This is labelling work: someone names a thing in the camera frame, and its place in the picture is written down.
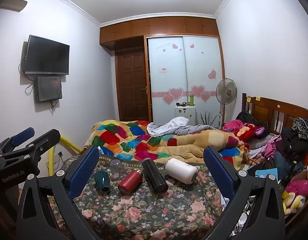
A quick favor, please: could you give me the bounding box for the brown wooden door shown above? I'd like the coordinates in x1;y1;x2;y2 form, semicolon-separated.
115;50;153;122

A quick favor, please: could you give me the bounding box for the air conditioner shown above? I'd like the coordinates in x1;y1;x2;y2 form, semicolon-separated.
1;0;28;13

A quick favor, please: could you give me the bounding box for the red plush toy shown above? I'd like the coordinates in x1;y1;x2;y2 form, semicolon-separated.
234;122;266;141

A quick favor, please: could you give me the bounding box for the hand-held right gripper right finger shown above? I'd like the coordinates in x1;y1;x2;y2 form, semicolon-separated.
203;145;286;240

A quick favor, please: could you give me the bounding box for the wardrobe with heart stickers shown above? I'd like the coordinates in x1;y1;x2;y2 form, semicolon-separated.
146;35;225;128

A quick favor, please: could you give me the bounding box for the floral blanket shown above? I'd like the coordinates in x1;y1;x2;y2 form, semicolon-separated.
47;154;226;240

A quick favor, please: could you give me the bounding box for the wooden bed headboard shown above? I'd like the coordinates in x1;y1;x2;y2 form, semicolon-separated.
241;93;308;136

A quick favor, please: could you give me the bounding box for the yellow pipe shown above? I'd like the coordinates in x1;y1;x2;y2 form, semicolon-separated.
49;135;83;177

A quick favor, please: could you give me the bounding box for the black patterned scarf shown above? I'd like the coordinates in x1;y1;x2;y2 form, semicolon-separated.
291;117;308;141

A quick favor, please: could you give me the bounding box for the purple cloth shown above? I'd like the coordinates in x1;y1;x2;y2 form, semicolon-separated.
265;134;283;158

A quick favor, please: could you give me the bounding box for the small wall-mounted monitor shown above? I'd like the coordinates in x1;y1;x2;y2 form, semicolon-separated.
34;76;63;104

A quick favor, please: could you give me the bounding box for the small white appliance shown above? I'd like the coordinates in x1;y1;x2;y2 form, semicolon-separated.
174;105;196;126

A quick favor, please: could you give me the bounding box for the dark green cup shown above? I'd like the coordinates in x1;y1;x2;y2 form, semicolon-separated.
93;170;111;195

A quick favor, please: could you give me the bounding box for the black bottle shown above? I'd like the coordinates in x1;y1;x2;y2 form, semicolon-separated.
142;158;169;194

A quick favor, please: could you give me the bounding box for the black clothing pile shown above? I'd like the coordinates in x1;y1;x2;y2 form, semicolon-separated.
280;126;308;156

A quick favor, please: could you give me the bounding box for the pink cloth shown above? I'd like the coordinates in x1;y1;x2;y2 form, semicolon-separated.
222;120;245;132

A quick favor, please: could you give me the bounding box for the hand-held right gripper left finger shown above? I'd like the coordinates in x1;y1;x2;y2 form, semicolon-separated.
16;145;101;240

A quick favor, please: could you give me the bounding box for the wooden overhead cabinet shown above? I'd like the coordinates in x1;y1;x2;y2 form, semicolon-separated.
99;17;218;51

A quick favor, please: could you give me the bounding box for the yellow white plush toy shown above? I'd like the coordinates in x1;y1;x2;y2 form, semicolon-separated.
281;191;306;215

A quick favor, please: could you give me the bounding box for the clear glass cup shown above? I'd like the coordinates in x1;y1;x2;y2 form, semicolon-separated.
109;159;124;175

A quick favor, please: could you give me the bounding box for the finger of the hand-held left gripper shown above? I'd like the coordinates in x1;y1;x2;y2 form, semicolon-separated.
0;127;35;156
0;129;61;163

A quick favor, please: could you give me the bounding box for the light blue box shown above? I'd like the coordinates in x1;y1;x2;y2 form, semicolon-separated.
255;168;279;179

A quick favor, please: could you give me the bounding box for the colourful patchwork quilt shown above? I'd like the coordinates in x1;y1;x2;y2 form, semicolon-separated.
84;120;250;166

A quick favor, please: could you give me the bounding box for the black bag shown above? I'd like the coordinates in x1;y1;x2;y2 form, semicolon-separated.
236;111;269;130

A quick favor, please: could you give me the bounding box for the dark blue garment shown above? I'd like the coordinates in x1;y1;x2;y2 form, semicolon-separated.
273;151;295;178

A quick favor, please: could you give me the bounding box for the red cup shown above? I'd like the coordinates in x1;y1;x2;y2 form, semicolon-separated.
118;169;144;196

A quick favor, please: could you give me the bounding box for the dried twig bundle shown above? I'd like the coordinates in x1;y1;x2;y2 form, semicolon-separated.
200;111;220;128

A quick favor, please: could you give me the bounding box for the television cable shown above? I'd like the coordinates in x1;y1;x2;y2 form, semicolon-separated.
25;81;35;96

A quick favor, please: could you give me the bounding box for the standing fan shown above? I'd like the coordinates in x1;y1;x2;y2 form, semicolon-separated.
216;78;238;128

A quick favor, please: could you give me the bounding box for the white bottle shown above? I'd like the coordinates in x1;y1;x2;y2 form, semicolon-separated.
164;158;199;183

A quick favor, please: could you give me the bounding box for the pink plush toy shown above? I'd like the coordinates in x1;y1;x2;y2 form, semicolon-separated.
285;179;308;197

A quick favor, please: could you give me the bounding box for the wall-mounted black television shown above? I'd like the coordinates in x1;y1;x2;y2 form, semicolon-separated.
25;35;70;76

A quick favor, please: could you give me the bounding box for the grey white crumpled sheet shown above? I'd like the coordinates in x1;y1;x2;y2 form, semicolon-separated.
147;117;219;138

